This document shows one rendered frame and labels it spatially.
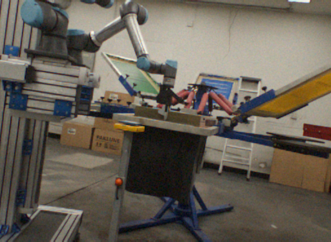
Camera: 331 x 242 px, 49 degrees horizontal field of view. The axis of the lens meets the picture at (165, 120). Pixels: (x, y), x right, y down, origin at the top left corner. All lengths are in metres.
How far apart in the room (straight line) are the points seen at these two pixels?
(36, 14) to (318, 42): 5.68
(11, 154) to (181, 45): 5.18
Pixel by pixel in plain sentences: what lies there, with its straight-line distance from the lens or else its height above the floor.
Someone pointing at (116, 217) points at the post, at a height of 0.45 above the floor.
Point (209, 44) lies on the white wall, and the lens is 6.90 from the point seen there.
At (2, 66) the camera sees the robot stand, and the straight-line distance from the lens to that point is 1.89.
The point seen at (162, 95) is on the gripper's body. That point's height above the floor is 1.14.
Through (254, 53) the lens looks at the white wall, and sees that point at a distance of 6.81.
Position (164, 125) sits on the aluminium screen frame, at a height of 0.97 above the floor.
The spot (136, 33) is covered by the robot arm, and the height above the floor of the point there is 1.47.
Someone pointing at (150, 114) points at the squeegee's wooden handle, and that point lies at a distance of 2.20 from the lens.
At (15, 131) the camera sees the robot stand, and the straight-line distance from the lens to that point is 2.20.
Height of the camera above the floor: 1.10
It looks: 3 degrees down
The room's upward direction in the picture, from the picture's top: 9 degrees clockwise
